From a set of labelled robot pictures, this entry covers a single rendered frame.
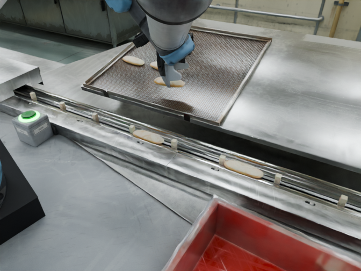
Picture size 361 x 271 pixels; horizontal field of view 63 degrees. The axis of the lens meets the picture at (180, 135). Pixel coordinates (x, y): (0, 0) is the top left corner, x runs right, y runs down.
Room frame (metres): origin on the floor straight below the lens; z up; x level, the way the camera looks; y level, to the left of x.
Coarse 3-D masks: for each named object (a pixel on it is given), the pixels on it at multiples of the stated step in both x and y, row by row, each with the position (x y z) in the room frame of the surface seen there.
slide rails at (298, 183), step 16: (80, 112) 0.81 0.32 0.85; (112, 128) 0.72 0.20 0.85; (128, 128) 0.72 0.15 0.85; (160, 144) 0.64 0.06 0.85; (208, 160) 0.57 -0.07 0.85; (240, 160) 0.57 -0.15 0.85; (272, 176) 0.51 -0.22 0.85; (288, 176) 0.51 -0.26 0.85; (320, 192) 0.46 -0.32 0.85; (336, 192) 0.46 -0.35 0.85
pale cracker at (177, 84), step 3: (156, 78) 0.84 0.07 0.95; (159, 78) 0.83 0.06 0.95; (156, 81) 0.82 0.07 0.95; (159, 81) 0.82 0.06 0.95; (162, 81) 0.81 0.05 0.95; (171, 81) 0.81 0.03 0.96; (174, 81) 0.81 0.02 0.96; (177, 81) 0.80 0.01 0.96; (180, 81) 0.81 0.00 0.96; (159, 84) 0.81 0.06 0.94; (162, 84) 0.80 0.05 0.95; (165, 84) 0.80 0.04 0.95; (171, 84) 0.79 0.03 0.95; (174, 84) 0.79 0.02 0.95; (177, 84) 0.79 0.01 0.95; (180, 84) 0.79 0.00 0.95; (183, 84) 0.79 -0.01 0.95; (177, 87) 0.79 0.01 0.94
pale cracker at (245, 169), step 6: (228, 162) 0.55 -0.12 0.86; (234, 162) 0.55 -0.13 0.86; (240, 162) 0.55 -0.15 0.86; (228, 168) 0.54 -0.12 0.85; (234, 168) 0.53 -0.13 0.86; (240, 168) 0.53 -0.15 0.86; (246, 168) 0.53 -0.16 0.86; (252, 168) 0.53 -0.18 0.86; (246, 174) 0.51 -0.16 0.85; (252, 174) 0.51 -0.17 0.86; (258, 174) 0.51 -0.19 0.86
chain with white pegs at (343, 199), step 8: (32, 96) 0.89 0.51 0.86; (48, 104) 0.88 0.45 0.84; (64, 104) 0.83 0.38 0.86; (72, 112) 0.82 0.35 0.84; (96, 120) 0.76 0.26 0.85; (176, 144) 0.63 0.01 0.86; (224, 160) 0.56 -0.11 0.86; (280, 176) 0.49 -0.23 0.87; (280, 184) 0.49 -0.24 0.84; (304, 192) 0.47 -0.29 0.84; (328, 200) 0.44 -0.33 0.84; (344, 200) 0.42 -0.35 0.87; (352, 208) 0.42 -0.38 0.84
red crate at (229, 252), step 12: (216, 240) 0.35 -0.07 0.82; (204, 252) 0.33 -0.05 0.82; (216, 252) 0.33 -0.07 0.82; (228, 252) 0.33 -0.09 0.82; (240, 252) 0.33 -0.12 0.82; (204, 264) 0.30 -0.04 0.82; (216, 264) 0.30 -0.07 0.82; (228, 264) 0.30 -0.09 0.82; (240, 264) 0.30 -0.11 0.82; (252, 264) 0.30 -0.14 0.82; (264, 264) 0.30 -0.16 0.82
